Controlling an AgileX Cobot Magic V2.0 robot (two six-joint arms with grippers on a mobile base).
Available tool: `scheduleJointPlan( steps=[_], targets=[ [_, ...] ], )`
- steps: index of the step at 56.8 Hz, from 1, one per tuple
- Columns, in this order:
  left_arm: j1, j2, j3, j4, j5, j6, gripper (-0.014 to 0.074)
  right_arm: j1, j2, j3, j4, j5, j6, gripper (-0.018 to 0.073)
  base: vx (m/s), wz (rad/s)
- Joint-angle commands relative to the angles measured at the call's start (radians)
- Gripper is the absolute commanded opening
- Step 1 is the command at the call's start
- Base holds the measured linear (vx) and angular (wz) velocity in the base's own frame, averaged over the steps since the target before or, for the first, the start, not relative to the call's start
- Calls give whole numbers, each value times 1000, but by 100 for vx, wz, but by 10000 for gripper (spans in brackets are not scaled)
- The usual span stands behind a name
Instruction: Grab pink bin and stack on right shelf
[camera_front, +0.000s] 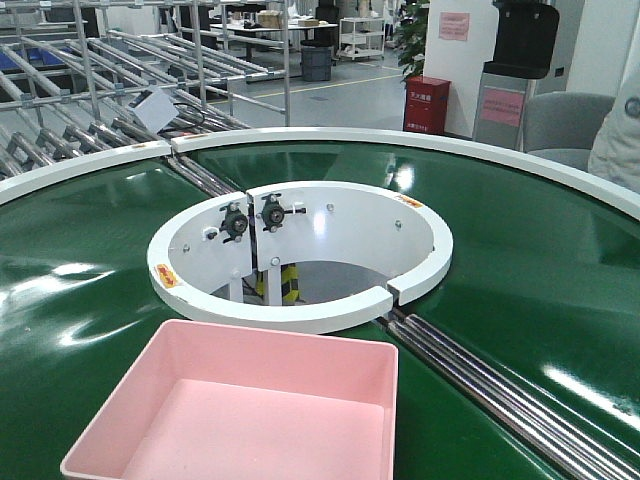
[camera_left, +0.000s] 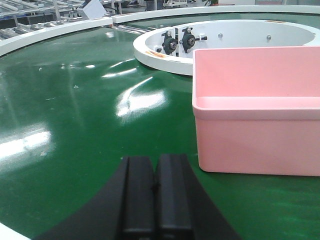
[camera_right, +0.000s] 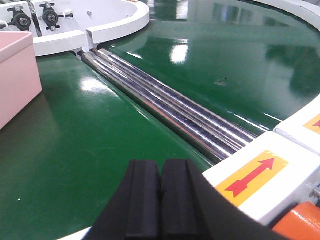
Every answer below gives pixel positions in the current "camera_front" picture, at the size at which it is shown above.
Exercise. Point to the metal roller rack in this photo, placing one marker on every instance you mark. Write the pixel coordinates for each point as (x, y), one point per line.
(70, 68)

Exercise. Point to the white box on rack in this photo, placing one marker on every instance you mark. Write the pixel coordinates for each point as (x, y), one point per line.
(153, 109)

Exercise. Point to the green plant by pillar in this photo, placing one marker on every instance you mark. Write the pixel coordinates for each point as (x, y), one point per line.
(411, 38)

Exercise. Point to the person in white jacket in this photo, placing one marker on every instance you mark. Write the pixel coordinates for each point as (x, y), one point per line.
(615, 152)

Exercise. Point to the steel conveyor rollers near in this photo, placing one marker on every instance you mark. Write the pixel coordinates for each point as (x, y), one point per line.
(559, 442)

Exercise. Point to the dark grey crate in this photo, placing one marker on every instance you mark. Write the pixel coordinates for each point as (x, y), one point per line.
(316, 61)

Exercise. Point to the white shelf cart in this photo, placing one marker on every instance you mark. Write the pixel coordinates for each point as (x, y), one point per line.
(361, 37)

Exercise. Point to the grey armchair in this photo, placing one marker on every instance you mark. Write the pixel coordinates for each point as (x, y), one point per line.
(562, 126)

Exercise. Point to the white outer conveyor rim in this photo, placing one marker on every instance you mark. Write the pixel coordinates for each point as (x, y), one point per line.
(607, 192)

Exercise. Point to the pink plastic bin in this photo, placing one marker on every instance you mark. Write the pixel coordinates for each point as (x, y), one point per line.
(208, 401)

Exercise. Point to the pink notice on pillar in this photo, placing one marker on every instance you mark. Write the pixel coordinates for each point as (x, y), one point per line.
(454, 26)

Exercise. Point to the red fire extinguisher cabinet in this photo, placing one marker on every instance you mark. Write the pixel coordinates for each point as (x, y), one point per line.
(426, 104)

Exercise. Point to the steel conveyor rollers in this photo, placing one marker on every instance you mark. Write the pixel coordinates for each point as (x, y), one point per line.
(200, 177)
(559, 442)

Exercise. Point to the steel conveyor rollers far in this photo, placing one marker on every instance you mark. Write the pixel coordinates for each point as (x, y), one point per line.
(200, 177)

